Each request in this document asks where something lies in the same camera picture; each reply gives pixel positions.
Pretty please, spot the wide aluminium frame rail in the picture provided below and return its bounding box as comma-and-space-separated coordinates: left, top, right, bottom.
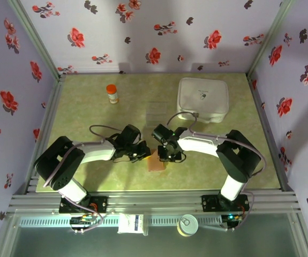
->
7, 189, 303, 215

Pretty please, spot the lilac arm cable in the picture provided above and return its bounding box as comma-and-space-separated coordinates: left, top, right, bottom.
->
43, 124, 124, 233
166, 111, 266, 231

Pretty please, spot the small circuit board with wires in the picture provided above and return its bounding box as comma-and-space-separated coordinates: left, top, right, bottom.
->
221, 213, 244, 231
70, 213, 97, 234

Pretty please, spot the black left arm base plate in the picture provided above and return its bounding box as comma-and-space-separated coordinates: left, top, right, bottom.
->
59, 196, 108, 214

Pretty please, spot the lilac right arm cable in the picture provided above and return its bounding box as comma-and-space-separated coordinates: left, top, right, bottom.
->
166, 111, 266, 231

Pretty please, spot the brown leather card holder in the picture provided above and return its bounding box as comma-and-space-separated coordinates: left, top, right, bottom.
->
146, 148, 168, 172

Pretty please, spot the lilac left arm cable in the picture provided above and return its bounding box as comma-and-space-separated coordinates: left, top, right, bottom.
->
43, 124, 124, 233

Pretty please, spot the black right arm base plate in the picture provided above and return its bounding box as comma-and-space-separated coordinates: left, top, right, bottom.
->
201, 194, 250, 214

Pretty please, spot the white packet with blue print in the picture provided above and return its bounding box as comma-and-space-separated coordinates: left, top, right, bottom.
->
117, 213, 145, 235

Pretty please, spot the orange-capped pill bottle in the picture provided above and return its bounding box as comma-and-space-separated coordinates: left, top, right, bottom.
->
106, 84, 120, 105

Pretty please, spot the tin can with pull tab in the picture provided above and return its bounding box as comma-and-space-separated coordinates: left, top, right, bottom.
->
177, 214, 199, 238

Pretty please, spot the white zip pouch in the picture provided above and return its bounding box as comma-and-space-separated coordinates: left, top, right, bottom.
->
176, 77, 230, 124

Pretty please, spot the aluminium side frame rail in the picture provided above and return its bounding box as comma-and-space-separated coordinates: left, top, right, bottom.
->
25, 74, 66, 194
246, 73, 295, 192

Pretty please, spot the grey slotted cable duct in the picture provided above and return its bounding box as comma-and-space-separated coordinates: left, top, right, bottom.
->
18, 215, 224, 228

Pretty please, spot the aluminium corner post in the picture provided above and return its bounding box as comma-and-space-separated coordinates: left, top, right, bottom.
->
7, 0, 65, 80
247, 0, 297, 80

